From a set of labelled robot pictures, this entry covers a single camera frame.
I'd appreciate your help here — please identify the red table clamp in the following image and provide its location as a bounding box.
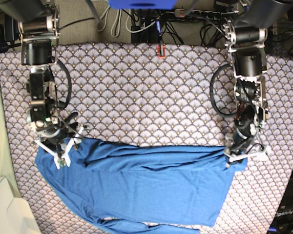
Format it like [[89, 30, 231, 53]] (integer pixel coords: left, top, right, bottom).
[[157, 44, 166, 59]]

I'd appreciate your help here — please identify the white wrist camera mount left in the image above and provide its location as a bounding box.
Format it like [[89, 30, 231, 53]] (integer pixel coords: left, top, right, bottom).
[[223, 143, 271, 168]]

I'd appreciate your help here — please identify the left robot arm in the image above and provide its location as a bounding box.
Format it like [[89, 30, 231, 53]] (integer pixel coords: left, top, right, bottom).
[[209, 0, 293, 162]]

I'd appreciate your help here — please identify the blue box top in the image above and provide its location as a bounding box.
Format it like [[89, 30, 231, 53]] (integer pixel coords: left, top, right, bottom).
[[109, 0, 176, 9]]

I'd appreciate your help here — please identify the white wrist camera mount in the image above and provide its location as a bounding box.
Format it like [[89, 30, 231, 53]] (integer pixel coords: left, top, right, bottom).
[[223, 143, 271, 168], [34, 125, 87, 170]]

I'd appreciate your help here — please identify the fan-patterned tablecloth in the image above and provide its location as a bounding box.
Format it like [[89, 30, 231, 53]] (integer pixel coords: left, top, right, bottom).
[[0, 43, 293, 234]]

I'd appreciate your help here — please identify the blue T-shirt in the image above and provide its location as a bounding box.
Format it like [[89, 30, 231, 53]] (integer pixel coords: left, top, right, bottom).
[[35, 138, 248, 234]]

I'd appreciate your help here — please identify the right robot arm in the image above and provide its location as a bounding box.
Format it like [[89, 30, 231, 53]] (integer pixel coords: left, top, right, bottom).
[[0, 0, 78, 152]]

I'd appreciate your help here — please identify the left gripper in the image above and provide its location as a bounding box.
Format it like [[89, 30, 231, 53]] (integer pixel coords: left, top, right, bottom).
[[224, 124, 264, 156]]

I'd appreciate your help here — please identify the black power strip red switch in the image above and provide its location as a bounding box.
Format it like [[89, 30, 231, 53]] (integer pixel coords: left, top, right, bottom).
[[173, 9, 229, 20]]

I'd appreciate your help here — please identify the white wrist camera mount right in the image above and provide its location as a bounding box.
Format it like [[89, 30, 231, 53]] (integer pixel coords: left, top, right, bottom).
[[34, 125, 87, 170]]

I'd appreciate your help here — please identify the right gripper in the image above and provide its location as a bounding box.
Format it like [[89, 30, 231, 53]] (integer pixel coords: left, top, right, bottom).
[[34, 126, 81, 151]]

